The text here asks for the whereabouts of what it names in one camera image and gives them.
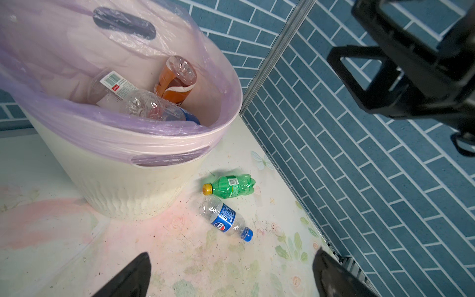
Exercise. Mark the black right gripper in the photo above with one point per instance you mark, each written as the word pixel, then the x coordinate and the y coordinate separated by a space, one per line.
pixel 413 81

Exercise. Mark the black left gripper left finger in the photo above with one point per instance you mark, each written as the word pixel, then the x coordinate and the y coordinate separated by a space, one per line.
pixel 131 281

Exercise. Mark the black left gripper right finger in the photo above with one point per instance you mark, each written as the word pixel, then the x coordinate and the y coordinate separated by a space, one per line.
pixel 333 280

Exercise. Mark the clear bottle blue cap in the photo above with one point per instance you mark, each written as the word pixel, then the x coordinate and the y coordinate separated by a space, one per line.
pixel 225 219

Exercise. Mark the white bin with pink liner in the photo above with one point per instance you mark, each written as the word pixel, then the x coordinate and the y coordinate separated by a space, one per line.
pixel 126 167

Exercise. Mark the green soda bottle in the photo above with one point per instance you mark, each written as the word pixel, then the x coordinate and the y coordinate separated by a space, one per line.
pixel 230 186

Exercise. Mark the water bottle blue label white cap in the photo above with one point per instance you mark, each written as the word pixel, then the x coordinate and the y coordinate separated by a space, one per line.
pixel 113 92

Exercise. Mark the brown drink bottle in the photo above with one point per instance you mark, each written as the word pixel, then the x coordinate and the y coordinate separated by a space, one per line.
pixel 177 79

